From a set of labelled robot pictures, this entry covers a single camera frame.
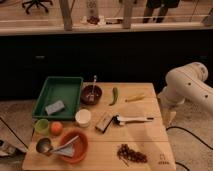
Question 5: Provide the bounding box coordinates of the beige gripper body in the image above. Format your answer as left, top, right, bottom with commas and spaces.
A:
161, 107, 176, 127

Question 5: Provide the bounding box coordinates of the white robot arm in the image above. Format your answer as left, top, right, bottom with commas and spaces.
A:
158, 62, 213, 126

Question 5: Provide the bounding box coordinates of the white paper cup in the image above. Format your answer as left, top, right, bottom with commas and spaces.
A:
75, 109, 91, 127

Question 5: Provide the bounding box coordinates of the small green cup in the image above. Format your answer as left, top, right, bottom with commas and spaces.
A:
34, 119, 49, 135

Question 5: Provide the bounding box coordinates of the wooden table board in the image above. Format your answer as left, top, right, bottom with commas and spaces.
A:
22, 83, 176, 171

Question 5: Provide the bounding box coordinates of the green chili pepper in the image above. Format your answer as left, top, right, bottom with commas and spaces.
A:
109, 87, 118, 106

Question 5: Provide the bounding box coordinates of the black silver eraser block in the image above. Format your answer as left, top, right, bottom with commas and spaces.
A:
95, 113, 113, 133

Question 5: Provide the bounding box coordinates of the metal whisk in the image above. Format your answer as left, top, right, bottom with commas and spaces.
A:
89, 75, 97, 102

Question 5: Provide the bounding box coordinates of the dark brown bowl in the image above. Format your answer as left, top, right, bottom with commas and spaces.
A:
80, 85, 102, 105

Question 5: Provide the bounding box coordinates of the orange bowl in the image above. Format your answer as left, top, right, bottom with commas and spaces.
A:
59, 129, 88, 164

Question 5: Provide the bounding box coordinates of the grey spatula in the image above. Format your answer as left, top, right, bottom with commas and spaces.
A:
51, 136, 79, 157

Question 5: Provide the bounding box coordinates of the person legs background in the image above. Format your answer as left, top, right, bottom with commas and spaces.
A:
142, 0, 180, 23

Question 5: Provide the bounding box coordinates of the green plastic tray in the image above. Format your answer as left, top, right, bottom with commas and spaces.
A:
32, 76, 83, 120

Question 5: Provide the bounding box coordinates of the blue grey sponge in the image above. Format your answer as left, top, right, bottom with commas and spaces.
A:
45, 100, 65, 115

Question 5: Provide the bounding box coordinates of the orange fruit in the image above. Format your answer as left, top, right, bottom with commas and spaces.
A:
50, 121, 63, 136

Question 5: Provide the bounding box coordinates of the metal ladle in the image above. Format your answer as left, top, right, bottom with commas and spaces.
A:
36, 138, 53, 155

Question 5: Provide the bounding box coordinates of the office chair base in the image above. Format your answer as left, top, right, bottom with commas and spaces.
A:
22, 0, 53, 14

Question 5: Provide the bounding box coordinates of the black cable right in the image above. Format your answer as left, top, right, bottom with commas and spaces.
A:
165, 125, 213, 171

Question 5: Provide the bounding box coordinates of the black cable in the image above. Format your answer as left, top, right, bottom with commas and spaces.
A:
165, 125, 213, 171
0, 116, 30, 150

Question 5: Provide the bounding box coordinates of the black cable left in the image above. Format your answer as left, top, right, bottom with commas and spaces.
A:
0, 116, 30, 150

